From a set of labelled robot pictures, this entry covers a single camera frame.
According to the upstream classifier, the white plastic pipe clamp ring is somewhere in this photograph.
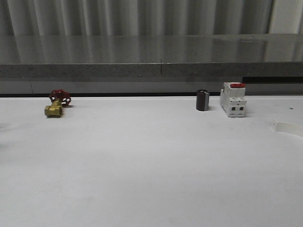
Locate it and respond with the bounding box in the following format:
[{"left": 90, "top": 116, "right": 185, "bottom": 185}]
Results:
[{"left": 270, "top": 118, "right": 303, "bottom": 136}]

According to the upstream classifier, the white circuit breaker red switch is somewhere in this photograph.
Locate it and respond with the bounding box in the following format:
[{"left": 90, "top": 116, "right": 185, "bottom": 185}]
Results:
[{"left": 220, "top": 82, "right": 247, "bottom": 118}]

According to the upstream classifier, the brass valve red handwheel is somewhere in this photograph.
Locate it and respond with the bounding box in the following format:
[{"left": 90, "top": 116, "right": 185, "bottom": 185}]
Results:
[{"left": 45, "top": 89, "right": 71, "bottom": 117}]

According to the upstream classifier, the grey stone counter ledge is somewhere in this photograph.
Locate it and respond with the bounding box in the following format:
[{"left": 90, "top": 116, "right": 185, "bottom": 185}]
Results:
[{"left": 0, "top": 33, "right": 303, "bottom": 95}]

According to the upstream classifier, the dark brown cylindrical capacitor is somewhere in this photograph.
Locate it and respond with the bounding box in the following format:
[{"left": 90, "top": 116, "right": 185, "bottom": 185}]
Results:
[{"left": 196, "top": 90, "right": 210, "bottom": 111}]

